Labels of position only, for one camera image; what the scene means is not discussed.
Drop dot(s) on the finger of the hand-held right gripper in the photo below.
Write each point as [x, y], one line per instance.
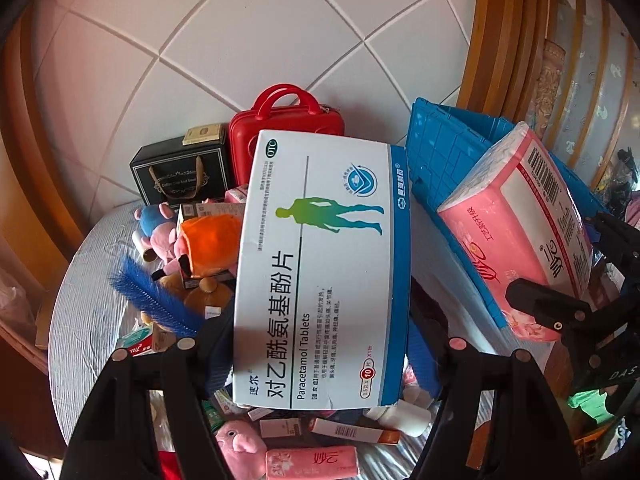
[617, 235]
[545, 305]

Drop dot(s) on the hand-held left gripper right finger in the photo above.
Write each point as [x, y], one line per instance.
[422, 360]

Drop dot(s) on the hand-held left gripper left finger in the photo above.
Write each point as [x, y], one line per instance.
[220, 355]

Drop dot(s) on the pink tissue pack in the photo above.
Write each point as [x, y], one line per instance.
[520, 230]

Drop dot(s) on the blue bristle brush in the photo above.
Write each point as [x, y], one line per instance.
[155, 295]

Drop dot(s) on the large white blue medicine box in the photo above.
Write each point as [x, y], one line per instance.
[320, 270]

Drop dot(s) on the blue plastic crate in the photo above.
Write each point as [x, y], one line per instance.
[440, 140]

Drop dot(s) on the green plastic item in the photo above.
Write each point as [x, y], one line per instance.
[595, 405]

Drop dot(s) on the white plastic bottle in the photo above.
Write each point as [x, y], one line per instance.
[400, 417]

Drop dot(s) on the brown bear plush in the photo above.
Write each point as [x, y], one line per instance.
[205, 295]

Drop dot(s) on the small green bottle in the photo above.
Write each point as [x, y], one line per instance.
[214, 417]

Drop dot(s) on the red white medicine box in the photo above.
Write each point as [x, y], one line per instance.
[142, 342]

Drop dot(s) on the pink round plush toy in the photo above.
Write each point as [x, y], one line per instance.
[240, 447]

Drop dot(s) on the pink white slim box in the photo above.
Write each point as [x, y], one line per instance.
[282, 428]

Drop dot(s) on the orange white slim box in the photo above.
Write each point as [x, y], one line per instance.
[350, 431]

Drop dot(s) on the orange pink plush toy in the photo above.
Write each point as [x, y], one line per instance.
[210, 242]

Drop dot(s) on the small pink tissue packet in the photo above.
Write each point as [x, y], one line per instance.
[312, 462]

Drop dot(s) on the white box with code label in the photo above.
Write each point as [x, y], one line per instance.
[210, 210]

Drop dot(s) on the blue pink pig plush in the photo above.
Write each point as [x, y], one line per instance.
[152, 225]

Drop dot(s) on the black gift bag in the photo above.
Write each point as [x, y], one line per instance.
[180, 172]

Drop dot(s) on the clear plastic bag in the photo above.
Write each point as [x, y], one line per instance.
[15, 310]

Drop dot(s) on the small gold box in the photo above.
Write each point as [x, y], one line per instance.
[202, 135]

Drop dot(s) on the red toy suitcase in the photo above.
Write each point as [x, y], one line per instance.
[285, 125]

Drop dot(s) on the wooden cabinet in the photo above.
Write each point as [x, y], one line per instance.
[30, 200]

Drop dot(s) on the wooden door frame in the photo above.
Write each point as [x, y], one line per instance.
[505, 35]

